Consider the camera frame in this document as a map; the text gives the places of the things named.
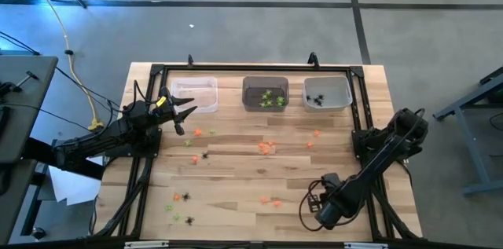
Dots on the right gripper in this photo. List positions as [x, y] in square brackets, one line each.
[329, 213]

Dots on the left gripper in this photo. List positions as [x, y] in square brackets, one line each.
[165, 113]

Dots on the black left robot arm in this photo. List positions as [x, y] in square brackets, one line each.
[110, 135]

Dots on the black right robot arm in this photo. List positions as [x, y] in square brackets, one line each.
[369, 166]

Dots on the clear plastic bin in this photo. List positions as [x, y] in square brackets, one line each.
[204, 88]

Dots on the dark table edge clamp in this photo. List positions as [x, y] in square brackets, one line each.
[313, 60]
[190, 60]

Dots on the white light bar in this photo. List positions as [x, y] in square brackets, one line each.
[145, 244]
[365, 246]

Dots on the smoky grey plastic bin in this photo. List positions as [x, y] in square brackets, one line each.
[251, 84]

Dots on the white plastic bin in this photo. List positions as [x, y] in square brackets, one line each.
[338, 88]

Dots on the white paper sheets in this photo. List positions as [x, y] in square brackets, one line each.
[70, 186]

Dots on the black support beam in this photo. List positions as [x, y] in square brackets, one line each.
[39, 150]

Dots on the grey side table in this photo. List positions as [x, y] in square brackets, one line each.
[27, 123]
[12, 202]

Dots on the black desk clamp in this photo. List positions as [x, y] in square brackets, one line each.
[8, 87]

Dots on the black caster wheel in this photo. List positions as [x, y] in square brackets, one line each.
[38, 234]

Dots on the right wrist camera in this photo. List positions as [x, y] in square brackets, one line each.
[331, 180]

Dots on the blue-grey metal table frame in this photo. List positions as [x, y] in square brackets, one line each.
[469, 151]

